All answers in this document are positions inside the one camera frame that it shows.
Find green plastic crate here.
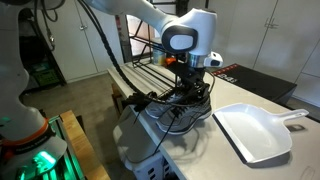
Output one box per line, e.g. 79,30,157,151
31,68,58,88

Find black cable bundle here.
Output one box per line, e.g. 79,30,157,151
76,0,178,113

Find white plastic dustpan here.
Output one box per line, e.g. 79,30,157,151
212,102,310,165

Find grey sneaker with black laces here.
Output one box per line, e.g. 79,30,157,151
152,94,213,157
144,92,184,120

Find black wire rack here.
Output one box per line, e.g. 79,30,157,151
128,0,188,98

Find black flat box red print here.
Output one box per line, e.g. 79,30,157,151
212,62,298,105

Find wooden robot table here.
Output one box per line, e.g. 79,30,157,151
59,109,112,180

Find green lit robot mount frame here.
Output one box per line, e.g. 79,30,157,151
0,114,87,180

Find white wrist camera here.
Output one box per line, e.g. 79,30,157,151
203,51,224,68

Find white wall cabinets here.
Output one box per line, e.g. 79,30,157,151
43,0,320,108

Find white laundry basket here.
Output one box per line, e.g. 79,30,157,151
112,104,175,180

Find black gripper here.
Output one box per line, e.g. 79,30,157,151
171,61,212,102

